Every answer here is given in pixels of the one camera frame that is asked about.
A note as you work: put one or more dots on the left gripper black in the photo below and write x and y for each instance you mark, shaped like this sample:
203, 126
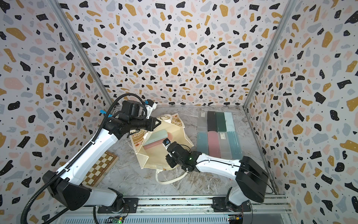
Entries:
152, 120

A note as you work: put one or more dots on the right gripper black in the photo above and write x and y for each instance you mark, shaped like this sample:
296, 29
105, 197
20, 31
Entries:
169, 159

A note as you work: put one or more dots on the cream floral canvas bag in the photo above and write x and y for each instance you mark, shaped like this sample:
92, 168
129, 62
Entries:
155, 158

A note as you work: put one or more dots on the clear frosted pencil case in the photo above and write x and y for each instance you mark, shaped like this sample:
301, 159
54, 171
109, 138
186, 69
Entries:
224, 146

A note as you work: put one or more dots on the black pencil case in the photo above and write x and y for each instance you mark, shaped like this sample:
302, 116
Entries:
211, 121

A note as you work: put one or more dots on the dark green book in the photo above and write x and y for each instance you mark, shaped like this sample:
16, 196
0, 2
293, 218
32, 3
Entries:
221, 122

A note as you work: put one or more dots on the teal translucent pencil case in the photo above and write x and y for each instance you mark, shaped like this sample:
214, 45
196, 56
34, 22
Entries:
235, 146

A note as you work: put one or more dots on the light mint pencil case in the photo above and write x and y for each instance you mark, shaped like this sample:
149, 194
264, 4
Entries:
229, 121

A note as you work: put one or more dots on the translucent grey pencil case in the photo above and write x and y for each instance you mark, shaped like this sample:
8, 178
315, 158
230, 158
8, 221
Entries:
202, 124

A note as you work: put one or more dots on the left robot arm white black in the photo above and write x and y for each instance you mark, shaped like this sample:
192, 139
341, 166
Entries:
68, 188

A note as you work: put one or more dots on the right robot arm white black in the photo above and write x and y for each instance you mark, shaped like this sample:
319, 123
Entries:
251, 178

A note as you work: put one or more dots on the sage green pencil case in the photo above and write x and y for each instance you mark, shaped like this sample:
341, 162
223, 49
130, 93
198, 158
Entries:
155, 136

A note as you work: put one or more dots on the blue toy microphone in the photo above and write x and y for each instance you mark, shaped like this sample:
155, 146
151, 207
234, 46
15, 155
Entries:
104, 113

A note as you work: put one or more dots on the wooden chessboard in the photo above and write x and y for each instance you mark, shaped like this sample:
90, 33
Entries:
100, 169

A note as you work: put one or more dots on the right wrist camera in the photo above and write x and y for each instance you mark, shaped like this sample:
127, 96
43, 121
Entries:
166, 142

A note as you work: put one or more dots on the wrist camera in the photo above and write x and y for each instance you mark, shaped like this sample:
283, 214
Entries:
134, 109
166, 142

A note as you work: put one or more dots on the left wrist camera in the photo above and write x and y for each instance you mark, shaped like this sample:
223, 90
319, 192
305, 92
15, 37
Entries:
134, 109

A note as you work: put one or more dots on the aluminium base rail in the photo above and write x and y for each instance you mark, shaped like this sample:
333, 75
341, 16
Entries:
186, 210

